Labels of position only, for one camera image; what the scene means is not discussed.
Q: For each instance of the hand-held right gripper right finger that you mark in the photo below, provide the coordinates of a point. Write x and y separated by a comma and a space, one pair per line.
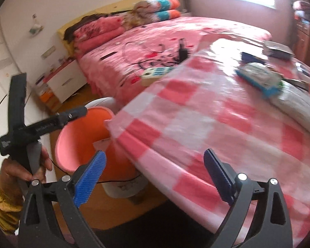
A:
218, 175

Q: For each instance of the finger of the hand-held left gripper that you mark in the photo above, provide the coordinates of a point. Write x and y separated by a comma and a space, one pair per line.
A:
75, 113
18, 100

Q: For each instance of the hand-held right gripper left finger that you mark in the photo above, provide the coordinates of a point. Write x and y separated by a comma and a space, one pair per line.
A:
90, 178

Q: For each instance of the orange plastic bucket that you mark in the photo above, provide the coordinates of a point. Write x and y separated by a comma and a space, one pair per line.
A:
75, 144

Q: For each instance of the blue white packet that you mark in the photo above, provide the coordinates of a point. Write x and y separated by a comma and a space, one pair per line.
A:
258, 81

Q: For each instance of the grey mailer bag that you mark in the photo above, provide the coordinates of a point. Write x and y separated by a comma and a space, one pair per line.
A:
299, 108

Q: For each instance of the black silver snack packet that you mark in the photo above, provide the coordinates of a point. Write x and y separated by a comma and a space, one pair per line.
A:
297, 81

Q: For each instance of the white dark blue carton box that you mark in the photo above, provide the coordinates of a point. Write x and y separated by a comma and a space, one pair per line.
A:
276, 49

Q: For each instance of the person's left forearm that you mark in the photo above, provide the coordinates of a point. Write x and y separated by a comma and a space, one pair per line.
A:
5, 204

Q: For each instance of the person's left hand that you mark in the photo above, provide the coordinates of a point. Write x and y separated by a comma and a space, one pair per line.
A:
13, 169

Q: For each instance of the orange cardboard box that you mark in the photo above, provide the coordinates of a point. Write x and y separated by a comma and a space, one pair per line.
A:
46, 98

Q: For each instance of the white nightstand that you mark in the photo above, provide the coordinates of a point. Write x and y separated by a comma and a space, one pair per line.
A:
67, 80

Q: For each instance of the red white checked tablecloth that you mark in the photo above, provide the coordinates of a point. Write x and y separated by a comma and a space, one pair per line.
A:
196, 124

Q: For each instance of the pink folded blanket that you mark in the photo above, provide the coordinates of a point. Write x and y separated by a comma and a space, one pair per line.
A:
98, 27
103, 40

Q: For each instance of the dark brown cloth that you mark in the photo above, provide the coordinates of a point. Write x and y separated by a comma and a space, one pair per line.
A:
72, 29

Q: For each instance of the beige floral pillow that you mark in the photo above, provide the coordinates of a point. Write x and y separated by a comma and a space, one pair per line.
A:
131, 20

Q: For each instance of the yellow headboard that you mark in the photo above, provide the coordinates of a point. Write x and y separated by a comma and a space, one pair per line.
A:
111, 6

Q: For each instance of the clear plastic table cover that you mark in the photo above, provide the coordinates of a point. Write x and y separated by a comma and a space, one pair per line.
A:
222, 49

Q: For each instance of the orange teal bolster pillow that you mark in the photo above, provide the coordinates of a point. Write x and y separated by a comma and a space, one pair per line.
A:
168, 14

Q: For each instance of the rolled colourful blankets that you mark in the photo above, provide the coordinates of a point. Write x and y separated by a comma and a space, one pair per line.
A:
165, 3

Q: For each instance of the brown wooden cabinet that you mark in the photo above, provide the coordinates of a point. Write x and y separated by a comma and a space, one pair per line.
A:
303, 36

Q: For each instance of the folded bedding pile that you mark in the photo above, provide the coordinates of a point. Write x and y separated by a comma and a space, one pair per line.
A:
301, 7

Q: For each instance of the white wall socket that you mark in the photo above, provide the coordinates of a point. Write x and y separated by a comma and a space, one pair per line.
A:
47, 52

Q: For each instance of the green white wall hanger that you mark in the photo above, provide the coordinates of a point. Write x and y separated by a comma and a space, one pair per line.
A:
35, 28

